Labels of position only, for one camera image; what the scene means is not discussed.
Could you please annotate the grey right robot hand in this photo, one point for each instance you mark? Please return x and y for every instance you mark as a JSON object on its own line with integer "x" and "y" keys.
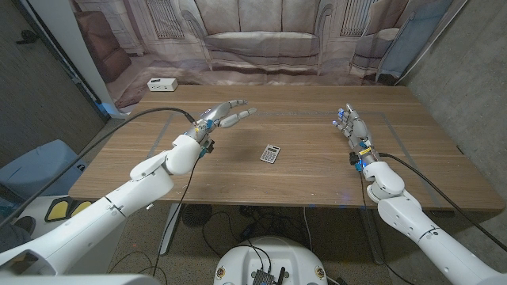
{"x": 359, "y": 130}

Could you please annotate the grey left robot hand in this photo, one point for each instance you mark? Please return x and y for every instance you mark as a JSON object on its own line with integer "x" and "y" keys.
{"x": 216, "y": 115}

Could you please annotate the small grey calculator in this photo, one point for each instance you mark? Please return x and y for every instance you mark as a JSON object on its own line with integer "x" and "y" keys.
{"x": 270, "y": 154}

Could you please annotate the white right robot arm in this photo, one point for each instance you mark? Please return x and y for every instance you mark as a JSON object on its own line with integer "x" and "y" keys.
{"x": 412, "y": 223}

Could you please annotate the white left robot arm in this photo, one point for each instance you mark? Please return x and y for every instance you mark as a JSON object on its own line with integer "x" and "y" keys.
{"x": 99, "y": 215}

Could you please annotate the white box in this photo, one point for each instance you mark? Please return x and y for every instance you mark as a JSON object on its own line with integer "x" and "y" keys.
{"x": 162, "y": 84}

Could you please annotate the printed sofa room backdrop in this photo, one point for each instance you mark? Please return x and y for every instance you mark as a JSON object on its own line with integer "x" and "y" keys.
{"x": 261, "y": 39}

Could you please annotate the black round vent disc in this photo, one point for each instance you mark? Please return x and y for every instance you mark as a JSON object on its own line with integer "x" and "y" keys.
{"x": 197, "y": 215}

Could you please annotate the grey table leg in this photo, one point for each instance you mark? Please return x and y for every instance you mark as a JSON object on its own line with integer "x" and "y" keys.
{"x": 372, "y": 233}

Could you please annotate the black power adapter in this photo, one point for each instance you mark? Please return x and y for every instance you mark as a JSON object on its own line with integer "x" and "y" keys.
{"x": 247, "y": 230}

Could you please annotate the white table leg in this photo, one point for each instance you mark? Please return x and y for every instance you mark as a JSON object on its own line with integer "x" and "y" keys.
{"x": 170, "y": 233}

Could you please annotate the white round robot torso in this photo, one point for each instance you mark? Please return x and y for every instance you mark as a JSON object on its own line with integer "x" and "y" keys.
{"x": 273, "y": 253}

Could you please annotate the black antenna module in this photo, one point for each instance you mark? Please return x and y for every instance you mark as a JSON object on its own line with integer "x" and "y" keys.
{"x": 263, "y": 278}

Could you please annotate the black and yellow foot pedal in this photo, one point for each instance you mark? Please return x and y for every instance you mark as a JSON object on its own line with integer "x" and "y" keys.
{"x": 59, "y": 210}

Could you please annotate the blue-grey plastic bin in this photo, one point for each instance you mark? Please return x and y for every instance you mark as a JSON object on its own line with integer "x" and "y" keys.
{"x": 39, "y": 166}

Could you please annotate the white robot chest panel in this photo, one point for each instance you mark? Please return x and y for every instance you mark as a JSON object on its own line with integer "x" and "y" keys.
{"x": 79, "y": 280}

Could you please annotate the black shoe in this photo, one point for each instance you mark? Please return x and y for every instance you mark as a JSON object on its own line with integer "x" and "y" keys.
{"x": 24, "y": 223}

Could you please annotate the person's leg in jeans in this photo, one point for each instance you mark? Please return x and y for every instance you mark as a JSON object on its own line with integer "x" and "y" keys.
{"x": 12, "y": 239}

